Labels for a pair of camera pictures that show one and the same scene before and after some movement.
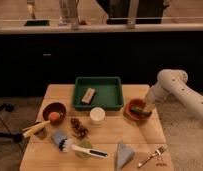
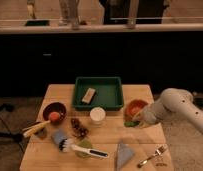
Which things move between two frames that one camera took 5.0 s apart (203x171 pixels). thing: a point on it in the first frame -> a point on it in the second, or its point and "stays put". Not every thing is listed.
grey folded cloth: (124, 154) stays put
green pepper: (139, 111) -> (132, 123)
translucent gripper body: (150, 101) -> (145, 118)
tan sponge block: (88, 95) stays put
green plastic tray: (109, 93) stays put
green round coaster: (87, 145) stays put
